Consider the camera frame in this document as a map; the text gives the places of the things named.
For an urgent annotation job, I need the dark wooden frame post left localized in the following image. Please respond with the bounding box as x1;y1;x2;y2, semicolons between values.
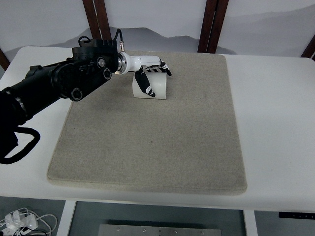
82;0;112;40

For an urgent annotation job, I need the dark wooden post far right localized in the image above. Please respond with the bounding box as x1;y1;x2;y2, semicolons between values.
300;35;315;60

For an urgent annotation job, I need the black sleeved cable loop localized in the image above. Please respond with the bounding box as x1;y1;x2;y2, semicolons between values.
0;126;41;165

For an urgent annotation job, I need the white cable bundle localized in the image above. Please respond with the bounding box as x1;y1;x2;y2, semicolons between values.
0;207;58;236

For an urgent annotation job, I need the dark wooden frame post right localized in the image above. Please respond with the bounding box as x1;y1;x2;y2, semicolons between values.
197;0;229;54

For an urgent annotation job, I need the black desk control panel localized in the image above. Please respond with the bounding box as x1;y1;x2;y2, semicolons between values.
279;212;315;220

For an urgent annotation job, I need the dark wooden post far left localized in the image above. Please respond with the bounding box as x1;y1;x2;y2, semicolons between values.
0;49;10;71

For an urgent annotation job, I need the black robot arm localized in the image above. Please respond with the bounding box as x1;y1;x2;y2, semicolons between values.
0;36;171;133

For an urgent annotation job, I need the grey felt mat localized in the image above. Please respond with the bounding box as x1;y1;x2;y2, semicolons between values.
47;52;247;195

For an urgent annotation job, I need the white power adapter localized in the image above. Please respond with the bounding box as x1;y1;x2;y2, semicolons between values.
4;210;38;230

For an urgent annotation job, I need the white ribbed cup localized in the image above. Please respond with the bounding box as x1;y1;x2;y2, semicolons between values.
132;73;167;100

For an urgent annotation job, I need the dark wooden frame post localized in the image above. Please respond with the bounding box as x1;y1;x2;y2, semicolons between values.
197;0;229;54
82;0;112;40

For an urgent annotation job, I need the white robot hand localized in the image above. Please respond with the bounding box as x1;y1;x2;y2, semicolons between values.
117;52;172;98

